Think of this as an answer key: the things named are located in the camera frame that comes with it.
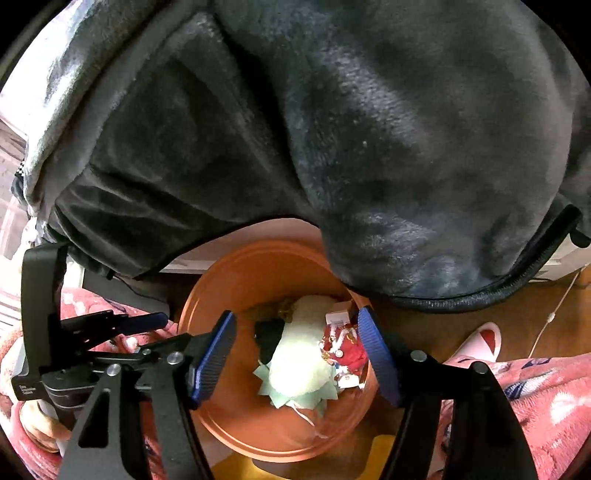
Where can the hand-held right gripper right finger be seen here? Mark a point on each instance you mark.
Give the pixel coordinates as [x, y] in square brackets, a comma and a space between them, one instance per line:
[376, 360]

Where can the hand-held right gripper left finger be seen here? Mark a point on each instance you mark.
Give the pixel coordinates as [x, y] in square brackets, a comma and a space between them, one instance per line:
[214, 357]

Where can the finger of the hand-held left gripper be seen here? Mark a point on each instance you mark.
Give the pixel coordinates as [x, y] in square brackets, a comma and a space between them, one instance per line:
[138, 323]
[157, 346]

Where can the orange plastic bin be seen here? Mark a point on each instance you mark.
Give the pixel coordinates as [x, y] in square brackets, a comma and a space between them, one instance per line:
[231, 286]

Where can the person's left hand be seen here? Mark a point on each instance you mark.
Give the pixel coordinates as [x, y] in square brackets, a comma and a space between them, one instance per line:
[39, 427]

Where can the red snack wrapper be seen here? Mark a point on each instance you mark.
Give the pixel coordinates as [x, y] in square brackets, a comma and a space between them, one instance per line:
[346, 346]

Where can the dark crumpled wrapper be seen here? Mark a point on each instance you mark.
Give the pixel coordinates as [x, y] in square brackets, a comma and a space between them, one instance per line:
[268, 339]

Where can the white packet with red label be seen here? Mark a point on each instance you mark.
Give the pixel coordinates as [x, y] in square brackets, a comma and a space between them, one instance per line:
[337, 318]

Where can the pale green paper sheet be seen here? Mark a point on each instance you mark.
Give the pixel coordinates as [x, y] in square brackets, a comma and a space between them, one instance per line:
[277, 394]

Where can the white crumpled tissue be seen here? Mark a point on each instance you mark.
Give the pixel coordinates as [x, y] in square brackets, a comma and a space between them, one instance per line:
[300, 355]

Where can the pink slipper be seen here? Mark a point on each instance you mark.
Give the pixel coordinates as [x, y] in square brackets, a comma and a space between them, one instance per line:
[480, 341]

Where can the pink patterned fleece pants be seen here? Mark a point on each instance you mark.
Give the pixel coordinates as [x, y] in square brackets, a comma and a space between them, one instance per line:
[545, 415]

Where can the dark grey fleece jacket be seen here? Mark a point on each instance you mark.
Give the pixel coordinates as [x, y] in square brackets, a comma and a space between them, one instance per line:
[369, 138]

